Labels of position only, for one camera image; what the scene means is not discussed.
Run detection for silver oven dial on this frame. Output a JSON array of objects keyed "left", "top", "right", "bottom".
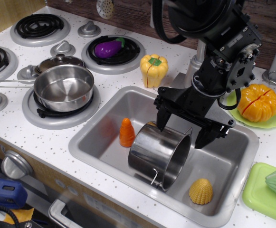
[{"left": 1, "top": 150, "right": 33, "bottom": 180}]

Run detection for grey stove knob top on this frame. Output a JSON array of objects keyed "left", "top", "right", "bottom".
[{"left": 77, "top": 21, "right": 101, "bottom": 38}]

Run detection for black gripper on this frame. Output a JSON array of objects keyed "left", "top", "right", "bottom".
[{"left": 154, "top": 86, "right": 236, "bottom": 149}]

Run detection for yellow toy bell pepper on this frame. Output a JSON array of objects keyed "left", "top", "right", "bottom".
[{"left": 140, "top": 54, "right": 169, "bottom": 88}]

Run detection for steel pot sideways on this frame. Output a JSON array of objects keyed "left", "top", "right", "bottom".
[{"left": 128, "top": 122, "right": 192, "bottom": 191}]

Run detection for silver oven door handle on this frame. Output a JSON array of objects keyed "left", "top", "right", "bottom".
[{"left": 48, "top": 199, "right": 72, "bottom": 228}]

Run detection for grey stove knob middle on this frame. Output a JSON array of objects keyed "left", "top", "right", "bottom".
[{"left": 50, "top": 40, "right": 76, "bottom": 57}]

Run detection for yellow toy corn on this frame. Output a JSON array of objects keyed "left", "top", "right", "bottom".
[{"left": 189, "top": 178, "right": 213, "bottom": 205}]

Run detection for silver toy faucet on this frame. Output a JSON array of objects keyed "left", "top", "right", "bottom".
[{"left": 170, "top": 39, "right": 214, "bottom": 89}]

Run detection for back right stove burner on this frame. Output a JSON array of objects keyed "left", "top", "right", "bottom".
[{"left": 81, "top": 35, "right": 145, "bottom": 75}]

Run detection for orange toy carrot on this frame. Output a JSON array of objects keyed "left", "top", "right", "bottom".
[{"left": 119, "top": 118, "right": 136, "bottom": 147}]

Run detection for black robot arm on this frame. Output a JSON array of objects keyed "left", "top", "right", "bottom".
[{"left": 152, "top": 0, "right": 261, "bottom": 149}]

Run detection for back left stove burner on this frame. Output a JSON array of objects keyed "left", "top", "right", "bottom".
[{"left": 10, "top": 13, "right": 70, "bottom": 47}]

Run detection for front stove burner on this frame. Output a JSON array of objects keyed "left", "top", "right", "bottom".
[{"left": 22, "top": 86, "right": 101, "bottom": 130}]

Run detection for hanging perforated skimmer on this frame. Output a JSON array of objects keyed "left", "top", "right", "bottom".
[{"left": 96, "top": 0, "right": 115, "bottom": 19}]

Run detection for steel pot lid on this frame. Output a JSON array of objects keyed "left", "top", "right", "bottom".
[{"left": 35, "top": 54, "right": 86, "bottom": 75}]

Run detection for round green plate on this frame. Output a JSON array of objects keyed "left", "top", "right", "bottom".
[{"left": 226, "top": 88, "right": 276, "bottom": 130}]

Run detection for black cable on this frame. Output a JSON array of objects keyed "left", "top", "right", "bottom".
[{"left": 0, "top": 204, "right": 22, "bottom": 225}]

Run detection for steel saucepan with handle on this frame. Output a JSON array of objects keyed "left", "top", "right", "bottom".
[{"left": 0, "top": 64, "right": 94, "bottom": 112}]

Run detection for stainless steel sink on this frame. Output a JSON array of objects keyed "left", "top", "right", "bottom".
[{"left": 69, "top": 86, "right": 259, "bottom": 228}]

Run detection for yellow tape piece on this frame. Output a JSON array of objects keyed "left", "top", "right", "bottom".
[{"left": 3, "top": 208, "right": 34, "bottom": 225}]

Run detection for purple toy eggplant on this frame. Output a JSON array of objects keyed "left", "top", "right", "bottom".
[{"left": 94, "top": 37, "right": 125, "bottom": 58}]

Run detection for grey stove knob left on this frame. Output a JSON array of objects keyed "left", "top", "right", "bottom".
[{"left": 17, "top": 65, "right": 38, "bottom": 80}]

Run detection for orange toy pumpkin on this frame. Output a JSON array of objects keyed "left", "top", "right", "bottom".
[{"left": 237, "top": 84, "right": 276, "bottom": 123}]

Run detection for square green plate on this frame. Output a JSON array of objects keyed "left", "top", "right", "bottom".
[{"left": 242, "top": 162, "right": 276, "bottom": 220}]

